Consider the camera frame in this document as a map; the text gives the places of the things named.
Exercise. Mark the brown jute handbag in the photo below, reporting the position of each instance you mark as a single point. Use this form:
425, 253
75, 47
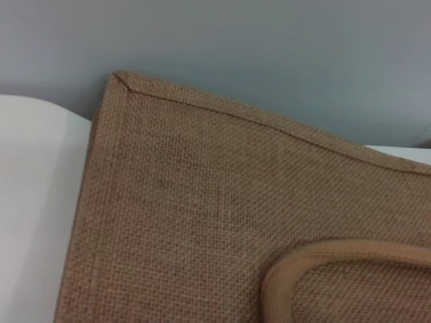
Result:
202, 218

